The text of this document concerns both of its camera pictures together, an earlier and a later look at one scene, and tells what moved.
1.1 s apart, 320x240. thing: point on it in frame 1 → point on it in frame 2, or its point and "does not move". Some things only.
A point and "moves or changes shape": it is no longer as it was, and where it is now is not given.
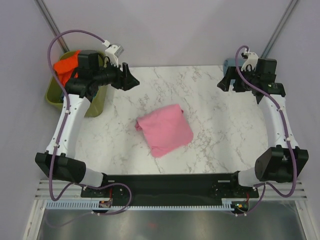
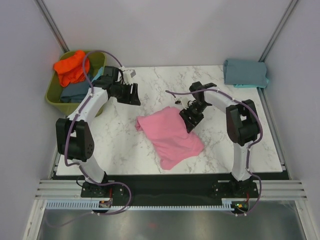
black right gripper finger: x=232 y=74 → x=191 y=124
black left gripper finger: x=128 y=75 → x=135 y=96
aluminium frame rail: x=288 y=189 does not move
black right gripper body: x=241 y=86 → x=194 y=111
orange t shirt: x=65 y=67 does not move
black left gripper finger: x=126 y=81 → x=133 y=100
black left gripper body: x=108 y=76 → x=122 y=90
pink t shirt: x=165 y=129 moves or changes shape
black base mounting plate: x=169 y=190 does not move
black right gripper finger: x=224 y=83 → x=186 y=119
